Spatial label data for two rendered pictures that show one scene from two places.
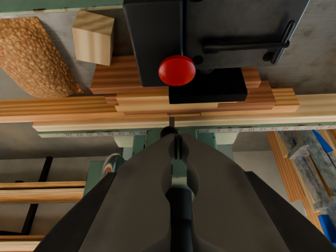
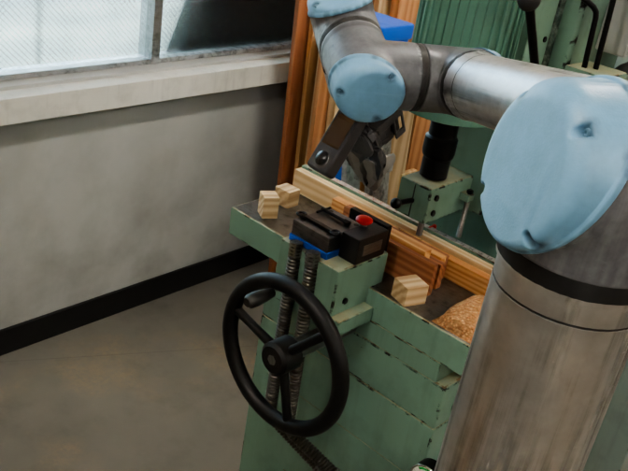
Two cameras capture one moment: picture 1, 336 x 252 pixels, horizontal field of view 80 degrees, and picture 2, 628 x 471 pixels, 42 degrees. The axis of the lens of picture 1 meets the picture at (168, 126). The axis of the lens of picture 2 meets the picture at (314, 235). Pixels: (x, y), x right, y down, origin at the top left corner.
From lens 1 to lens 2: 1.29 m
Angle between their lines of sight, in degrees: 37
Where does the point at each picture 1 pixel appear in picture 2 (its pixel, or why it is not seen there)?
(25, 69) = (469, 304)
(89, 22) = (400, 292)
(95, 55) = (415, 279)
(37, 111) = not seen: hidden behind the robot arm
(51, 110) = not seen: hidden behind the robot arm
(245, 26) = (331, 221)
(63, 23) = (421, 311)
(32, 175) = not seen: outside the picture
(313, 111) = (327, 190)
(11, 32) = (451, 321)
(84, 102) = (479, 289)
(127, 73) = (410, 266)
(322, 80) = (309, 208)
